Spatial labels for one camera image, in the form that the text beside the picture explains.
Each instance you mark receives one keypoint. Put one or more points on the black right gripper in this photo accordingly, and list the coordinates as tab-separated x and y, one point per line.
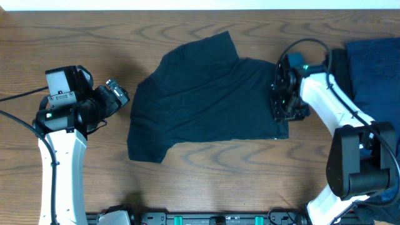
279	116

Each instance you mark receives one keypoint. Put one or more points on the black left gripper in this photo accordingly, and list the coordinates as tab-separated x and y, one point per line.
111	103

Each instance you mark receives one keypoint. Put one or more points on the dark teal t-shirt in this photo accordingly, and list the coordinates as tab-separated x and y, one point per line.
202	91

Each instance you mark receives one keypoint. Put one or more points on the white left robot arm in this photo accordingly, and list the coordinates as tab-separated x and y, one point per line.
66	117

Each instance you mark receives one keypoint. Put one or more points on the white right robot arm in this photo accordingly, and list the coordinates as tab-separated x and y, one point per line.
361	161

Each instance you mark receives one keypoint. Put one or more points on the black garment in pile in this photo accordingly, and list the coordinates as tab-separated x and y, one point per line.
340	70

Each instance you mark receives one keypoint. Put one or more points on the blue garment in pile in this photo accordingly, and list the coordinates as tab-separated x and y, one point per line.
374	74

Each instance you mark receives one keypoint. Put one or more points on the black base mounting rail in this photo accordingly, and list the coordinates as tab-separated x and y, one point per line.
162	218

